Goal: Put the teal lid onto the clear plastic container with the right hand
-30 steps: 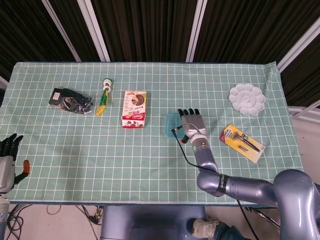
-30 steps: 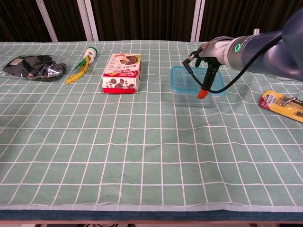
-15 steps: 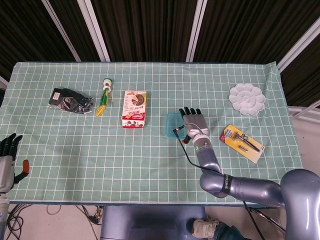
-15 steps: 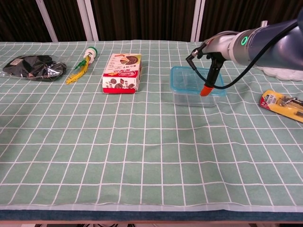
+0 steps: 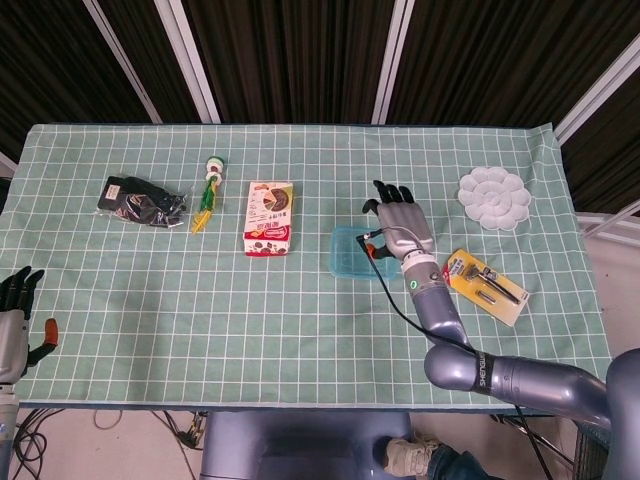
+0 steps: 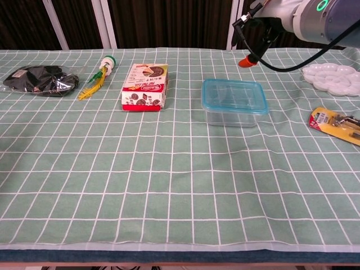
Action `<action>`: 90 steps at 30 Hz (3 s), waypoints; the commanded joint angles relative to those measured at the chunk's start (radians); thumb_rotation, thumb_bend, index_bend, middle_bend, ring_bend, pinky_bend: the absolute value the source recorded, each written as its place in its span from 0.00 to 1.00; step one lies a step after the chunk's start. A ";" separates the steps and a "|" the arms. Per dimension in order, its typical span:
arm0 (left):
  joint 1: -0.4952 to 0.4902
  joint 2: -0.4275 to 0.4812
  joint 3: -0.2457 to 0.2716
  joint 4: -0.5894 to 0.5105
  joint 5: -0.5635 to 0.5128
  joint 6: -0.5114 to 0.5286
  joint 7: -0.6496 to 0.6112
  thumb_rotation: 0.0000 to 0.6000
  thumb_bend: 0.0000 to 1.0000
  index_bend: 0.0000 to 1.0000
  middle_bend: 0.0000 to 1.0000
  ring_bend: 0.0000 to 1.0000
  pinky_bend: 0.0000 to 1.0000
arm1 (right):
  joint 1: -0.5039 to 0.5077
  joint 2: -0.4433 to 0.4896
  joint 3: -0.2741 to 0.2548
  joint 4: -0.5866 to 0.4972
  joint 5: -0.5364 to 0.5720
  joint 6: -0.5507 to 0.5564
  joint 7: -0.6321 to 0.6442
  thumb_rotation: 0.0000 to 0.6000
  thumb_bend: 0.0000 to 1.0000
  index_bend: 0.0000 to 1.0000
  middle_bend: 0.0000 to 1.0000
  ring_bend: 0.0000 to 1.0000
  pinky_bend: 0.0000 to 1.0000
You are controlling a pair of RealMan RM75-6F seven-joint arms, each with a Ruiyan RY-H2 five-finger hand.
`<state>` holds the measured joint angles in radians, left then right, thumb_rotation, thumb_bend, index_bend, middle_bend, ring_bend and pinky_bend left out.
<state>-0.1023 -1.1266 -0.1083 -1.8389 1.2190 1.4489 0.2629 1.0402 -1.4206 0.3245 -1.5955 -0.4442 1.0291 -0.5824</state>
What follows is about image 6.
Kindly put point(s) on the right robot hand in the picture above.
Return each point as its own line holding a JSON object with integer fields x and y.
{"x": 278, "y": 14}

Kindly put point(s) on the blue container lid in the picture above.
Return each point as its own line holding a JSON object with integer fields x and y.
{"x": 233, "y": 94}

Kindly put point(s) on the clear plastic container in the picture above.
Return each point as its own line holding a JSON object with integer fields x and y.
{"x": 233, "y": 120}

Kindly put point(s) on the dark blue denim fabric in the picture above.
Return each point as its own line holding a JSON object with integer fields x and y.
{"x": 168, "y": 256}

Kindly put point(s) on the white flower paint palette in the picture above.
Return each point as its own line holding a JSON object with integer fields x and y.
{"x": 334, "y": 78}

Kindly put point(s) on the black curtain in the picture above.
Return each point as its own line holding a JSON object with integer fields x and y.
{"x": 174, "y": 22}

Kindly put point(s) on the razor in yellow blister pack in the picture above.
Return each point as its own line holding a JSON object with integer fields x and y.
{"x": 323, "y": 121}

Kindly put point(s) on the red white biscuit box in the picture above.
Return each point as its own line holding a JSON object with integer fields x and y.
{"x": 144, "y": 87}

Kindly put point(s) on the green yellow feather toy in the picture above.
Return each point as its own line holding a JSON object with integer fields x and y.
{"x": 97, "y": 80}

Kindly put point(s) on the green checked tablecloth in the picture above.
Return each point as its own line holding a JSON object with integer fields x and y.
{"x": 112, "y": 168}

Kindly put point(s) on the black item in plastic bag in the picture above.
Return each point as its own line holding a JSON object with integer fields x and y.
{"x": 39, "y": 80}

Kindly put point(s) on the white aluminium frame post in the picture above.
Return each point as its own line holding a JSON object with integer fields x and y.
{"x": 230, "y": 11}
{"x": 56, "y": 25}
{"x": 105, "y": 24}

